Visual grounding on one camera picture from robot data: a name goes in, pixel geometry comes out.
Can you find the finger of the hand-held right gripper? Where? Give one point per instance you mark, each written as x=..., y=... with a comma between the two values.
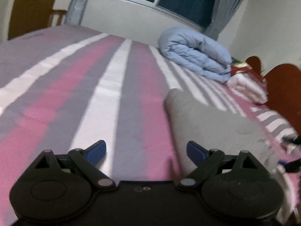
x=292, y=166
x=294, y=140

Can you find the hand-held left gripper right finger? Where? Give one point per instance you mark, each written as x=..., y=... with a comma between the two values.
x=196, y=152

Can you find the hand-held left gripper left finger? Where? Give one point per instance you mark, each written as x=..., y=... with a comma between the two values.
x=95, y=153

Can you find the grey pants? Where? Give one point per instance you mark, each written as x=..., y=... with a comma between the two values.
x=211, y=122

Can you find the reddish brown headboard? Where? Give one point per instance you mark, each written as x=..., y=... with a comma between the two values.
x=284, y=87

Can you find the folded pink blanket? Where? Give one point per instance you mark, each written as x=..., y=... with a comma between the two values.
x=247, y=89

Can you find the striped pink grey bed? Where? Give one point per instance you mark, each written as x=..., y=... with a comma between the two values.
x=70, y=80

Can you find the red printed cloth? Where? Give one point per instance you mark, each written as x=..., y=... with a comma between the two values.
x=244, y=69

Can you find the folded light blue duvet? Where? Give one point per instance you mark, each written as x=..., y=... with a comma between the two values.
x=192, y=51

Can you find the wooden chair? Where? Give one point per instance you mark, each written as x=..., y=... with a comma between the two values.
x=57, y=16

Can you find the grey curtain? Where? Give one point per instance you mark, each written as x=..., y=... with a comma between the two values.
x=77, y=4
x=228, y=7

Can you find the sliding window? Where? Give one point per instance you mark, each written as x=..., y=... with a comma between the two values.
x=183, y=0

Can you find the brown wooden door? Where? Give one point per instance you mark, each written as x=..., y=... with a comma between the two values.
x=30, y=7

